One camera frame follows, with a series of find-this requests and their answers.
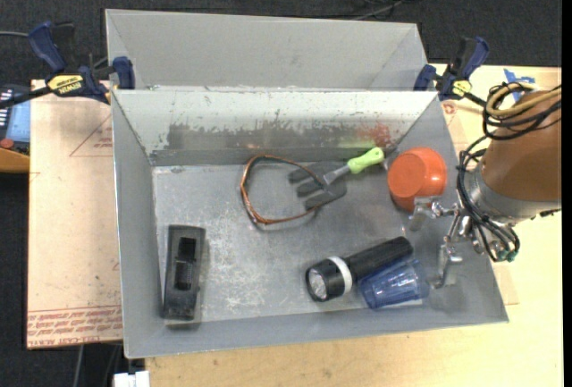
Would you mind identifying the green handle garden rake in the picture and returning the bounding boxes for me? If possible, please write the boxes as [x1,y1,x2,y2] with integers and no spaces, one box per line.
[287,147,386,213]

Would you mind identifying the brown frame clear sunglasses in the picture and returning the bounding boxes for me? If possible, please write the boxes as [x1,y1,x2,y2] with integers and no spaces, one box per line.
[240,153,321,231]

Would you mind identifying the orange plastic cup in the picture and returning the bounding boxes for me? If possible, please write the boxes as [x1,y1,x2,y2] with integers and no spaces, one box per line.
[386,147,449,214]

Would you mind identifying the black flashlight with white ring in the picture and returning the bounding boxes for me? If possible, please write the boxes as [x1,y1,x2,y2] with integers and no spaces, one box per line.
[305,235,415,304]

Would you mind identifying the grey metal bin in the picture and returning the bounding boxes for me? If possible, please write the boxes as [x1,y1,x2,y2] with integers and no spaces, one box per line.
[105,8,510,359]

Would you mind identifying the blue clear plastic cup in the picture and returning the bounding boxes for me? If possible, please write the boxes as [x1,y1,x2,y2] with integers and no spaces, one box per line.
[357,258,432,311]

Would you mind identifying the brown cardboard board red print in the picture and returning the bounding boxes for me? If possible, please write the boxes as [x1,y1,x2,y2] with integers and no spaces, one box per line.
[25,79,522,350]

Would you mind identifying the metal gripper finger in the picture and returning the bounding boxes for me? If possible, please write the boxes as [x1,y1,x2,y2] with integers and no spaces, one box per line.
[408,196,448,232]
[429,243,465,289]

